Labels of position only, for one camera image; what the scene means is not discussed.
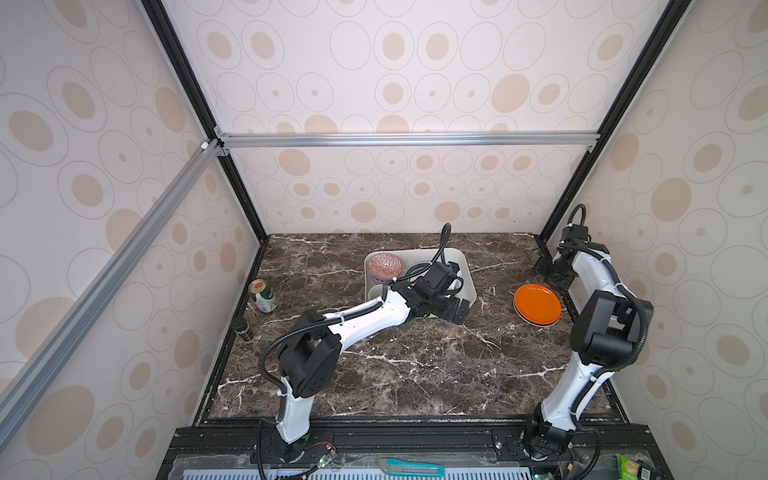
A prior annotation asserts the white plastic bin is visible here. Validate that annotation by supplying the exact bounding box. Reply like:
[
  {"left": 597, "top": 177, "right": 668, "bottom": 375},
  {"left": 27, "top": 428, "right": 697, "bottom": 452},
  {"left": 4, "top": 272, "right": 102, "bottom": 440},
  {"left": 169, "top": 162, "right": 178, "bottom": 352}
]
[{"left": 363, "top": 248, "right": 477, "bottom": 305}]

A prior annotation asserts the orange plate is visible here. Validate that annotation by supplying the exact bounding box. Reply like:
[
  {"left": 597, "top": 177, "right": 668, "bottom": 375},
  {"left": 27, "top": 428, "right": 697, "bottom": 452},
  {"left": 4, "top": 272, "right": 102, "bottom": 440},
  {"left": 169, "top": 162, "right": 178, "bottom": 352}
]
[{"left": 513, "top": 284, "right": 562, "bottom": 327}]

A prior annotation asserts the red patterned bowl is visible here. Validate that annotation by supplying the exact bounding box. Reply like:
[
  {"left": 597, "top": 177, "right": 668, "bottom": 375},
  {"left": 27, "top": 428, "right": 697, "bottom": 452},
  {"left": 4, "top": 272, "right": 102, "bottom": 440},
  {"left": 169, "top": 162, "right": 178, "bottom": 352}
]
[{"left": 366, "top": 253, "right": 403, "bottom": 283}]

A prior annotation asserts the white green rimmed plate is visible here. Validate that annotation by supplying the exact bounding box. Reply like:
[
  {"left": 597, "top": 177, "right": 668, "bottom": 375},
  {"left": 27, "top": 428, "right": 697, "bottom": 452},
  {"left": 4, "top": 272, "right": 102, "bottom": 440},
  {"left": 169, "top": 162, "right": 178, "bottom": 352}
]
[{"left": 404, "top": 262, "right": 431, "bottom": 280}]

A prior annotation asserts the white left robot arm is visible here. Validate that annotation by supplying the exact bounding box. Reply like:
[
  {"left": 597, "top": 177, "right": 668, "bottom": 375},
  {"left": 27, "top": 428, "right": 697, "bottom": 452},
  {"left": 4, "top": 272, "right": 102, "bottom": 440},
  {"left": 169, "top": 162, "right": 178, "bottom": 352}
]
[{"left": 259, "top": 223, "right": 471, "bottom": 445}]

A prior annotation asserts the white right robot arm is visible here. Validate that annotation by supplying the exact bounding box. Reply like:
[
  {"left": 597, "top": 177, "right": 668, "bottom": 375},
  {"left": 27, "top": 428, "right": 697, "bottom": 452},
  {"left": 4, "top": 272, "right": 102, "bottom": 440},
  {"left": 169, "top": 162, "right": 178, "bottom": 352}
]
[{"left": 522, "top": 204, "right": 654, "bottom": 460}]

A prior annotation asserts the green label drink bottle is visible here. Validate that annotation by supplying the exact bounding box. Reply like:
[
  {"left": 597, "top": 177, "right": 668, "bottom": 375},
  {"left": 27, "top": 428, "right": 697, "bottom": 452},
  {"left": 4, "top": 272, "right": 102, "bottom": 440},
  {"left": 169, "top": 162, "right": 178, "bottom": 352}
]
[{"left": 248, "top": 279, "right": 277, "bottom": 314}]

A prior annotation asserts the teal utility knife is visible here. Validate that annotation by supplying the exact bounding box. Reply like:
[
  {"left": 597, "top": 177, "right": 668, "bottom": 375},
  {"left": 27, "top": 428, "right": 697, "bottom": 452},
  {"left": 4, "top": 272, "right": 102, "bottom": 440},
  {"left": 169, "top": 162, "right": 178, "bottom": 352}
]
[{"left": 379, "top": 458, "right": 445, "bottom": 478}]

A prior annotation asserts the small dark cap bottle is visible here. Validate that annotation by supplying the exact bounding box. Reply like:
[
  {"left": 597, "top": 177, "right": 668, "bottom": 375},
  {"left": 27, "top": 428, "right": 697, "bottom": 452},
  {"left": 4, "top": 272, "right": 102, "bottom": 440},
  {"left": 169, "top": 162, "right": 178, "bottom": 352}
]
[{"left": 231, "top": 317, "right": 254, "bottom": 343}]

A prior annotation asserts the green snack packet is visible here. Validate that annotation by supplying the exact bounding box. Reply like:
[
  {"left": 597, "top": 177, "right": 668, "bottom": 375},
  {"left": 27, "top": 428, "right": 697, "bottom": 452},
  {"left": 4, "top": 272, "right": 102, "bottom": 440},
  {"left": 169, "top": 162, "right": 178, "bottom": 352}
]
[{"left": 615, "top": 454, "right": 663, "bottom": 480}]

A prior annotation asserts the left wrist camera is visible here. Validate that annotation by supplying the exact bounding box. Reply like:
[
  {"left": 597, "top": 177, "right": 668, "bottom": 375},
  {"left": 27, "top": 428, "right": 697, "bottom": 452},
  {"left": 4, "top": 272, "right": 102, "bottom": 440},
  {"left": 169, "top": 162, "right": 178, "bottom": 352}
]
[{"left": 420, "top": 262, "right": 464, "bottom": 296}]

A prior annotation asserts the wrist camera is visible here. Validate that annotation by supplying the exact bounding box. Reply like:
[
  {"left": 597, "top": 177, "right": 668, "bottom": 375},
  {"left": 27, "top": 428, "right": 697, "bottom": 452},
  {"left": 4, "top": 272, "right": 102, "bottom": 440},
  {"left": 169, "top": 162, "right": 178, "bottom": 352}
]
[
  {"left": 561, "top": 223, "right": 591, "bottom": 244},
  {"left": 420, "top": 262, "right": 464, "bottom": 296}
]

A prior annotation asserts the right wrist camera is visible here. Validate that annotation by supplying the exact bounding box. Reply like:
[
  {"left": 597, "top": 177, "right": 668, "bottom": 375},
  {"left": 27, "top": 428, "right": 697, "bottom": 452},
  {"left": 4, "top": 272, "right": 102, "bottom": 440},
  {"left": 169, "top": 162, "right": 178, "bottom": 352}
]
[{"left": 561, "top": 223, "right": 591, "bottom": 244}]

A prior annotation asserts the silver aluminium rail back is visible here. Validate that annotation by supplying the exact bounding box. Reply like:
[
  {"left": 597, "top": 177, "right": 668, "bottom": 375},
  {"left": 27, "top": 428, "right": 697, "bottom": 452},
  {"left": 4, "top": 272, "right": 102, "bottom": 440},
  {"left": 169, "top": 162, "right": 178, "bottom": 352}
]
[{"left": 219, "top": 131, "right": 600, "bottom": 150}]

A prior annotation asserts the silver aluminium rail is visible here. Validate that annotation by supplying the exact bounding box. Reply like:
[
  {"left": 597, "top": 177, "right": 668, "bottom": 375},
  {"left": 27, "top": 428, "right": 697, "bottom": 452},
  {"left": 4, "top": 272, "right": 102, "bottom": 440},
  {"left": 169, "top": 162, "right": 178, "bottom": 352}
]
[
  {"left": 219, "top": 131, "right": 600, "bottom": 150},
  {"left": 1, "top": 138, "right": 222, "bottom": 448}
]

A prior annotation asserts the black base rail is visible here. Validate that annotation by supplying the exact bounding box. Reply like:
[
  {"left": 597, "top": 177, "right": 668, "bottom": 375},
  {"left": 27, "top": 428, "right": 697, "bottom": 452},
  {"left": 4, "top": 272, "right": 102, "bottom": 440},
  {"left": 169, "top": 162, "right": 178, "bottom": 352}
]
[{"left": 157, "top": 415, "right": 672, "bottom": 479}]

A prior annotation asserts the black frame post right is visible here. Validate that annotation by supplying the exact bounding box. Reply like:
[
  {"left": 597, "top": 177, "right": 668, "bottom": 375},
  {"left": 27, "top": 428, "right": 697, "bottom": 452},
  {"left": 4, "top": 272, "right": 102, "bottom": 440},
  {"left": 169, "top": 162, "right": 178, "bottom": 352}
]
[{"left": 536, "top": 0, "right": 693, "bottom": 246}]

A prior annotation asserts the black frame post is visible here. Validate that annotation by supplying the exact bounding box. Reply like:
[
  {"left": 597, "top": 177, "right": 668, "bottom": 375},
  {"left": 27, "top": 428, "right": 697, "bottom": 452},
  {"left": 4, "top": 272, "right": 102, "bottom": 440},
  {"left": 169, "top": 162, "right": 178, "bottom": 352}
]
[
  {"left": 536, "top": 0, "right": 693, "bottom": 246},
  {"left": 140, "top": 0, "right": 269, "bottom": 244}
]

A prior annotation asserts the black frame post left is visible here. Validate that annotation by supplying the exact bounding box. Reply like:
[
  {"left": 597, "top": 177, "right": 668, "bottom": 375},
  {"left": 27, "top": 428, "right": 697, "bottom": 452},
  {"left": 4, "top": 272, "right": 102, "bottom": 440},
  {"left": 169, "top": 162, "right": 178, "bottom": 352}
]
[{"left": 140, "top": 0, "right": 269, "bottom": 244}]

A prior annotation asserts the silver aluminium rail left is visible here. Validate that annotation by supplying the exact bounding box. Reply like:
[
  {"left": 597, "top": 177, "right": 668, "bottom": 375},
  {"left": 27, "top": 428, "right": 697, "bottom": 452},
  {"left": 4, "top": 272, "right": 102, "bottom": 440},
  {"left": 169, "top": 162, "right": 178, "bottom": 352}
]
[{"left": 1, "top": 138, "right": 222, "bottom": 448}]

